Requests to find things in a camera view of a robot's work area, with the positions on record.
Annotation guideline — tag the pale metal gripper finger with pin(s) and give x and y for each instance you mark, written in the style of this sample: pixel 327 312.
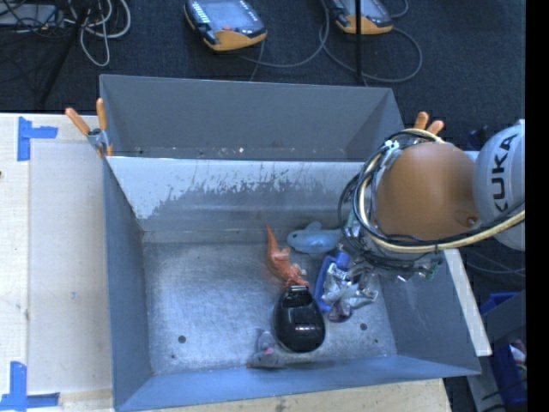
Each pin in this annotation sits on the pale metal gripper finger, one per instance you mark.
pixel 357 299
pixel 334 278

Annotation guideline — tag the blue plastic box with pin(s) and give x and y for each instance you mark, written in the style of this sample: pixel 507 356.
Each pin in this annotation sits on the blue plastic box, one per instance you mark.
pixel 322 278

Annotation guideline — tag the pale blue toy shark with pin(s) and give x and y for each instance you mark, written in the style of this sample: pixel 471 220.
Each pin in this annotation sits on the pale blue toy shark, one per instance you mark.
pixel 312 241

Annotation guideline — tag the black tape dispenser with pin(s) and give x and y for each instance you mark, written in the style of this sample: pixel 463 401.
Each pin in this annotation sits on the black tape dispenser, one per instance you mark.
pixel 299 321

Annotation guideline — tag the orange toy dinosaur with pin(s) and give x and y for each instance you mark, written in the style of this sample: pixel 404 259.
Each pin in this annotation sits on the orange toy dinosaur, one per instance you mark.
pixel 279 261

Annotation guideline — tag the grey toy mouse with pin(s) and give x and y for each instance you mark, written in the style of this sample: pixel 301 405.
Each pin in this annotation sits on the grey toy mouse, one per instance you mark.
pixel 267 355

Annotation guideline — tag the grey metal bin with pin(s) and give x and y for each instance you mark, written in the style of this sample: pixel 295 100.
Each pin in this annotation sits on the grey metal bin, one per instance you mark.
pixel 214 298

